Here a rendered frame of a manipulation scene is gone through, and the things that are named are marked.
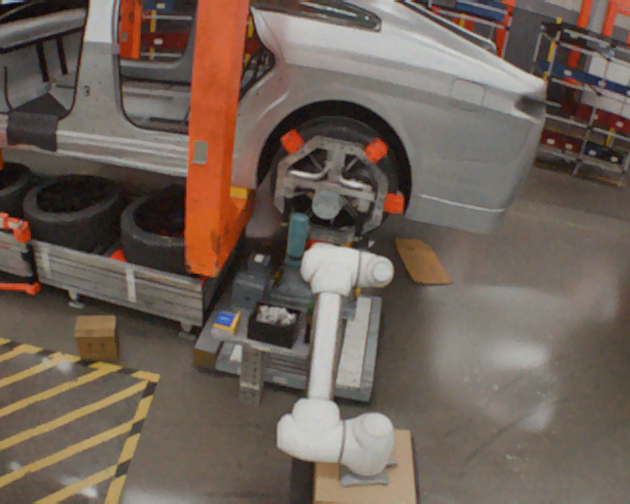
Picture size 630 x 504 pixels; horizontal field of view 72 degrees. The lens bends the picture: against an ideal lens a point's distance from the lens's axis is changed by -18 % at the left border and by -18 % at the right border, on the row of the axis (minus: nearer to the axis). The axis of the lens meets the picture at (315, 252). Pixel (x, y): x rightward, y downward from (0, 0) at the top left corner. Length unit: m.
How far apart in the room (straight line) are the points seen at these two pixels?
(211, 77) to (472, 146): 1.29
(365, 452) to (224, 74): 1.47
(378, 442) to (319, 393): 0.26
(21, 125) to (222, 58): 1.75
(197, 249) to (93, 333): 0.74
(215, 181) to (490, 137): 1.32
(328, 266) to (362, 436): 0.59
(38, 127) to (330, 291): 2.22
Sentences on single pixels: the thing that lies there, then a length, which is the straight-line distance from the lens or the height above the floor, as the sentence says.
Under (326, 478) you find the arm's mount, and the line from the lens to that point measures 1.85.
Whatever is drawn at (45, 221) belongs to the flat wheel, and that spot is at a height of 0.49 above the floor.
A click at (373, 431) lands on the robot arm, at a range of 1.66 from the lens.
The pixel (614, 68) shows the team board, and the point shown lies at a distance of 8.01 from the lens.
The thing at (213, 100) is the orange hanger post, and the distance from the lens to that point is 2.08.
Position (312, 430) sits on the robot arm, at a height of 0.63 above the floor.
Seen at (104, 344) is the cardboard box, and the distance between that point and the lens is 2.71.
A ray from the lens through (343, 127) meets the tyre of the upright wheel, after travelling 2.53.
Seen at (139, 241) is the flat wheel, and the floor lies 0.49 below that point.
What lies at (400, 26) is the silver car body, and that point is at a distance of 2.47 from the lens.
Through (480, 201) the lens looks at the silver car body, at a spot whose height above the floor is 0.94.
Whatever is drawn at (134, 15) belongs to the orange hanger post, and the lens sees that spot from 5.31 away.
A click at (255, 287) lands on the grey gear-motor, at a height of 0.39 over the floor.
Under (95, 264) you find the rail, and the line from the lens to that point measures 2.86.
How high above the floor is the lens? 1.95
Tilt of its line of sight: 32 degrees down
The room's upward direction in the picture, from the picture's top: 9 degrees clockwise
